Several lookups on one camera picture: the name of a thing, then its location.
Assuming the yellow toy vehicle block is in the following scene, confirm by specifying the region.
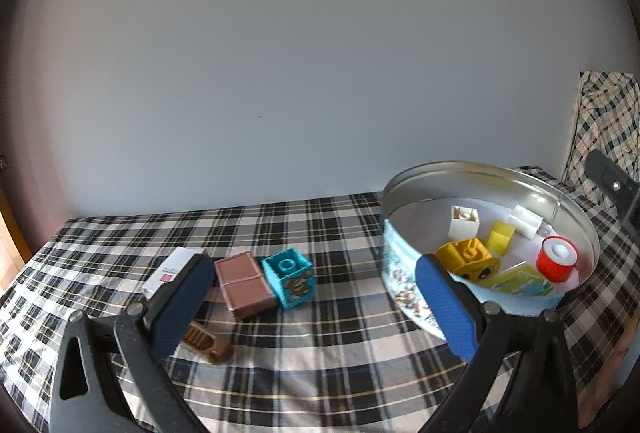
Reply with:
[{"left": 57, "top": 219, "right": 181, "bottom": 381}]
[{"left": 435, "top": 237, "right": 500, "bottom": 283}]

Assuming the yellow cube block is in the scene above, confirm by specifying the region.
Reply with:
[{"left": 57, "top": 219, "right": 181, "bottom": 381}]
[{"left": 486, "top": 221, "right": 515, "bottom": 257}]

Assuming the white toy building block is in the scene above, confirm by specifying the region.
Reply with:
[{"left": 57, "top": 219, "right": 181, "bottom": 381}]
[{"left": 448, "top": 205, "right": 480, "bottom": 241}]

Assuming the brown ribbed plastic comb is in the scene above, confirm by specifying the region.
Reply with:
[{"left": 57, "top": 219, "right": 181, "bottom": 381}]
[{"left": 181, "top": 321, "right": 233, "bottom": 365}]

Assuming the plaid cloth at right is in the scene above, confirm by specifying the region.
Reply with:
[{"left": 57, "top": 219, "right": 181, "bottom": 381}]
[{"left": 562, "top": 71, "right": 639, "bottom": 214}]

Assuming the white small rectangular piece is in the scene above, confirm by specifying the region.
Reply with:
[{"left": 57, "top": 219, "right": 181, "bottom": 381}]
[{"left": 506, "top": 205, "right": 544, "bottom": 240}]

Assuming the round blue cookie tin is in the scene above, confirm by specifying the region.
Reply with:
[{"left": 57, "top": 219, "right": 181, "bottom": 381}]
[{"left": 381, "top": 161, "right": 600, "bottom": 338}]

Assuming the red tape roll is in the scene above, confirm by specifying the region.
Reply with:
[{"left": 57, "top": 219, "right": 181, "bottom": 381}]
[{"left": 535, "top": 236, "right": 578, "bottom": 283}]

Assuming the teal toy building block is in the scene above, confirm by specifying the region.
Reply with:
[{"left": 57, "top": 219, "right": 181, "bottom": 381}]
[{"left": 262, "top": 249, "right": 316, "bottom": 309}]

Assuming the brown rectangular tin case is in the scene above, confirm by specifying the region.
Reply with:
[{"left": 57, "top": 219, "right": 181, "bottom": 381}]
[{"left": 214, "top": 251, "right": 279, "bottom": 321}]

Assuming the black white plaid tablecloth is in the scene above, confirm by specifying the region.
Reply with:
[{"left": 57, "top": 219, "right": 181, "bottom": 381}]
[{"left": 0, "top": 164, "right": 637, "bottom": 433}]

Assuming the white small carton box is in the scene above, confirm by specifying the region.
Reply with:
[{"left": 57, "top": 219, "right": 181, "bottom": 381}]
[{"left": 142, "top": 247, "right": 204, "bottom": 301}]

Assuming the wooden door with knob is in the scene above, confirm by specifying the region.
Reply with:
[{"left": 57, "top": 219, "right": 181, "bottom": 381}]
[{"left": 0, "top": 154, "right": 34, "bottom": 293}]

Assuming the green yellow card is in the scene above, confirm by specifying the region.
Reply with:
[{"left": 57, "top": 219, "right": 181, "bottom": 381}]
[{"left": 478, "top": 262, "right": 556, "bottom": 297}]

